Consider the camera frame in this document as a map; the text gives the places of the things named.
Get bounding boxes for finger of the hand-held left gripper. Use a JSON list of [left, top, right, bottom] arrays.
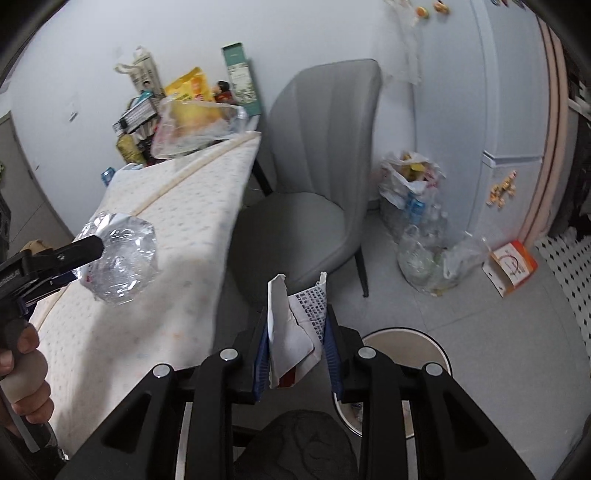
[[37, 235, 105, 274], [21, 271, 78, 308]]

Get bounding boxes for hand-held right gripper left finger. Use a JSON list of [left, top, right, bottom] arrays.
[[55, 307, 271, 480]]

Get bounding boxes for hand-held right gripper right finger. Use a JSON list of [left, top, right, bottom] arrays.
[[323, 305, 536, 480]]

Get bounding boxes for torn white printed paper box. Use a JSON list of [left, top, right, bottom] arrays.
[[267, 271, 329, 389]]

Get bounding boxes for silver plastic wrapper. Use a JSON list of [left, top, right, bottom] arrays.
[[76, 210, 160, 305]]

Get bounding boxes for beige trash bin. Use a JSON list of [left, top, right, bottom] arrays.
[[332, 327, 451, 439]]

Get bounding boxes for person's left hand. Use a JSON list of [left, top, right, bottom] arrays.
[[0, 324, 55, 435]]

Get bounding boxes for grey door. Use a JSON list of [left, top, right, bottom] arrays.
[[0, 108, 75, 243]]

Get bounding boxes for person's dark trouser leg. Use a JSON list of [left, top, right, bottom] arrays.
[[233, 410, 358, 480]]

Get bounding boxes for gold patterned packet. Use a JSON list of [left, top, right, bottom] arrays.
[[116, 134, 144, 164]]

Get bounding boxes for floral tablecloth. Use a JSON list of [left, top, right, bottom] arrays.
[[34, 131, 262, 455]]

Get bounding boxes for clear plastic bag with bread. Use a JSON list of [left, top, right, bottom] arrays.
[[151, 97, 250, 158]]

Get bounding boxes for plastic bag of bottles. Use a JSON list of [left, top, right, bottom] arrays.
[[379, 151, 451, 241]]

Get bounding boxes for white printed tote bag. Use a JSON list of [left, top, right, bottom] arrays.
[[115, 46, 164, 97]]

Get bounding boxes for orange cardboard box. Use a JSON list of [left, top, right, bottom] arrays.
[[482, 240, 539, 298]]

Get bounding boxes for yellow snack bag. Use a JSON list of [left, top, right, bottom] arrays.
[[164, 67, 215, 104]]

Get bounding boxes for grey chair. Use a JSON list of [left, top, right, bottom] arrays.
[[231, 59, 383, 298]]

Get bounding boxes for red and black figurine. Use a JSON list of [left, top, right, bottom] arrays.
[[213, 80, 235, 106]]

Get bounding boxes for cluster of small fridge magnets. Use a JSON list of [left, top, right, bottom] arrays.
[[487, 170, 519, 209]]

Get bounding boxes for tall green box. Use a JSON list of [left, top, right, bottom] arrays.
[[222, 42, 262, 116]]

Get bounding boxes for white dotted mat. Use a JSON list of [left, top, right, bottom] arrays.
[[536, 231, 591, 340]]

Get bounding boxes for hanging clear plastic bag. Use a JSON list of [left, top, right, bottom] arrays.
[[385, 0, 422, 85]]

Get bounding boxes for black wire basket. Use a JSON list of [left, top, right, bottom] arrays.
[[113, 95, 162, 134]]

